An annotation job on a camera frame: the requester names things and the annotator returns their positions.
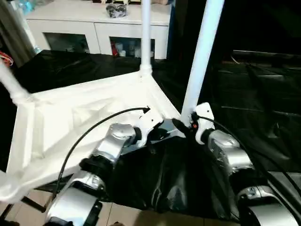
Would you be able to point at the white plastic table leg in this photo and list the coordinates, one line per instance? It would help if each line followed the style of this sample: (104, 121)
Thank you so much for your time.
(146, 35)
(13, 84)
(3, 181)
(202, 52)

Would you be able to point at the white plastic table top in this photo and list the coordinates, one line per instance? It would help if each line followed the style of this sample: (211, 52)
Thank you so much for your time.
(70, 113)

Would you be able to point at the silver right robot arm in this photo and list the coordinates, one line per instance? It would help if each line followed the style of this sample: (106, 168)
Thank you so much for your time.
(230, 160)

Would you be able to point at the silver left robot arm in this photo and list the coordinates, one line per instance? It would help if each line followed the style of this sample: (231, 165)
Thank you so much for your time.
(103, 155)

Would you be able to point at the glossy black mat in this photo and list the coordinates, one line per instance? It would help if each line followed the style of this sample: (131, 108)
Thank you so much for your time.
(254, 108)

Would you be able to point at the small red bottle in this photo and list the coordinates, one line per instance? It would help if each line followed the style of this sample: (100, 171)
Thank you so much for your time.
(114, 48)

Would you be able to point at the long black bar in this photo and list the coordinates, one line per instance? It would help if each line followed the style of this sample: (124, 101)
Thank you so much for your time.
(268, 55)

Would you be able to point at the white cabinet with glass doors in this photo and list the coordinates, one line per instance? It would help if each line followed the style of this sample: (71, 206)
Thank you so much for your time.
(89, 26)

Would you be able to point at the grey metal clutter object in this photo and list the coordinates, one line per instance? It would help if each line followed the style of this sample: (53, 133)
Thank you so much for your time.
(116, 9)

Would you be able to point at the black stand leg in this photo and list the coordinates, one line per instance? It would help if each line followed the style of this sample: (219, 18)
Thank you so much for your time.
(21, 207)

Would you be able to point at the red and white object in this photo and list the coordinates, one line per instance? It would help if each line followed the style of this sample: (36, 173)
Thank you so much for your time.
(4, 59)

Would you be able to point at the grey curtain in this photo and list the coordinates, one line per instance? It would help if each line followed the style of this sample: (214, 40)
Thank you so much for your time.
(14, 28)

